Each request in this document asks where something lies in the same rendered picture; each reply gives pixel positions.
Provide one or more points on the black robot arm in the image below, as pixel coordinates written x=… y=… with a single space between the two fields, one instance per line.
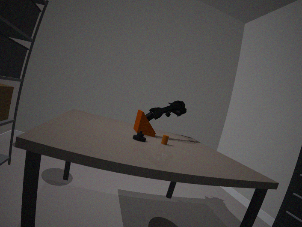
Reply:
x=178 y=106

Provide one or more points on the orange knob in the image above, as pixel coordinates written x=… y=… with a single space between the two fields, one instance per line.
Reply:
x=165 y=139

